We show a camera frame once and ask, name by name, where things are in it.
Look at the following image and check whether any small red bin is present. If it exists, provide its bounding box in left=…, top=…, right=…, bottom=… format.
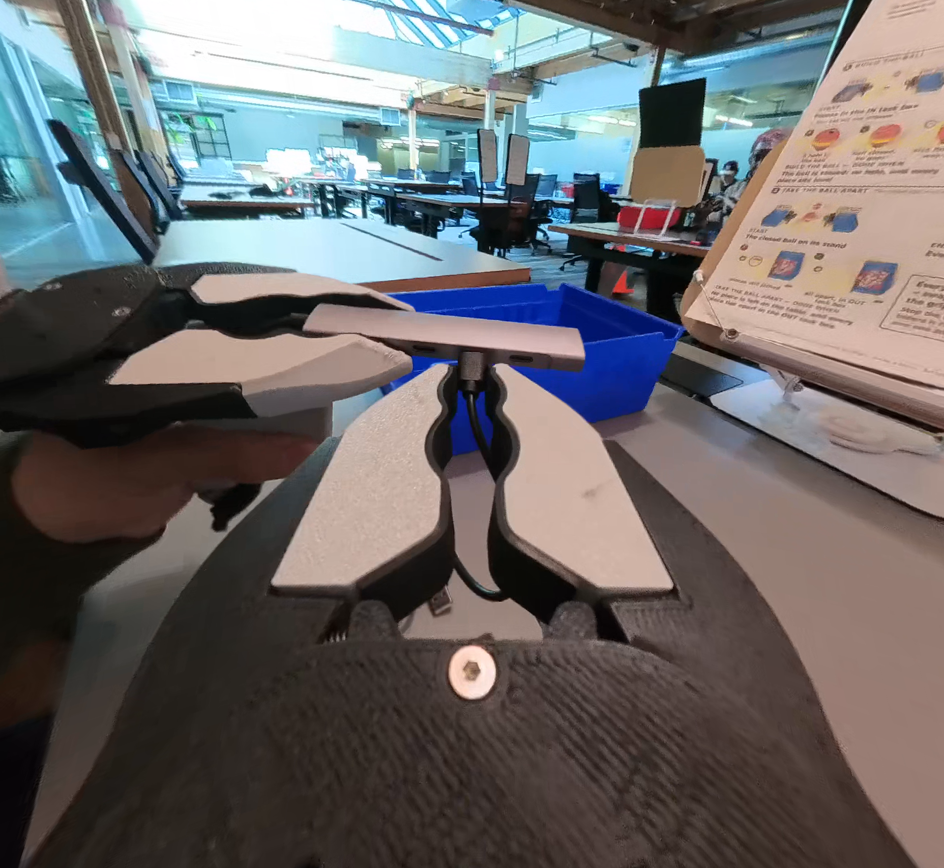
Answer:
left=617, top=203, right=684, bottom=232

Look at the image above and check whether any printed instruction sheet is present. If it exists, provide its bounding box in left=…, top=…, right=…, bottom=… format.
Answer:
left=697, top=0, right=944, bottom=391

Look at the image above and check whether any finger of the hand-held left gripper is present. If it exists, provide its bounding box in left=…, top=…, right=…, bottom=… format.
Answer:
left=109, top=330, right=414, bottom=419
left=188, top=272, right=414, bottom=334

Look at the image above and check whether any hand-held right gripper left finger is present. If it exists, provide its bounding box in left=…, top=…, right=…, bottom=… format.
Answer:
left=270, top=363, right=454, bottom=618

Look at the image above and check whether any black office chair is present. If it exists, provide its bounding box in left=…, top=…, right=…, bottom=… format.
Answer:
left=472, top=175, right=553, bottom=257

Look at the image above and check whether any black flat monitor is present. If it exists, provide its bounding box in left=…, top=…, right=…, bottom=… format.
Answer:
left=47, top=119, right=160, bottom=266

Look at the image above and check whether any large grey-topped desk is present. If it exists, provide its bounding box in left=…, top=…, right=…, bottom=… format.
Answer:
left=150, top=218, right=533, bottom=294

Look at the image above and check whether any person's left hand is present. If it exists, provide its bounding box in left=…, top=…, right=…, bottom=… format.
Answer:
left=11, top=432, right=320, bottom=545

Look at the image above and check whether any black panel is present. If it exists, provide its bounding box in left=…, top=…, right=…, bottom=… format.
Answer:
left=637, top=78, right=709, bottom=150

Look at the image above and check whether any rose metal USB hub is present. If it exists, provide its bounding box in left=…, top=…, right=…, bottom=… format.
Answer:
left=302, top=304, right=587, bottom=374

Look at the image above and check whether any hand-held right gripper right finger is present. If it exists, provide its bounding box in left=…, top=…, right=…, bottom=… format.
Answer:
left=488, top=364, right=677, bottom=623

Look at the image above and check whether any wooden clipboard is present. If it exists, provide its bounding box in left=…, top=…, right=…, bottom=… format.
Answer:
left=680, top=138, right=944, bottom=435

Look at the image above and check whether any thin black usb-c cable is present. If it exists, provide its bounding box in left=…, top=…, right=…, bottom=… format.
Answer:
left=430, top=350, right=511, bottom=616

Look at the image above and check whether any wooden-edged desk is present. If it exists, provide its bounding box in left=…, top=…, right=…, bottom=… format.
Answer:
left=549, top=221, right=713, bottom=259

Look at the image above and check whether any beige board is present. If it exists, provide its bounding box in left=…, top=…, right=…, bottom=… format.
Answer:
left=629, top=144, right=709, bottom=210

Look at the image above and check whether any person's left forearm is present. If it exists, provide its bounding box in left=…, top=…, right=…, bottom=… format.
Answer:
left=0, top=433, right=167, bottom=729

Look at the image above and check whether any large blue plastic bin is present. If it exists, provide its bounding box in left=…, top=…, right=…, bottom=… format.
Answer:
left=383, top=283, right=684, bottom=458

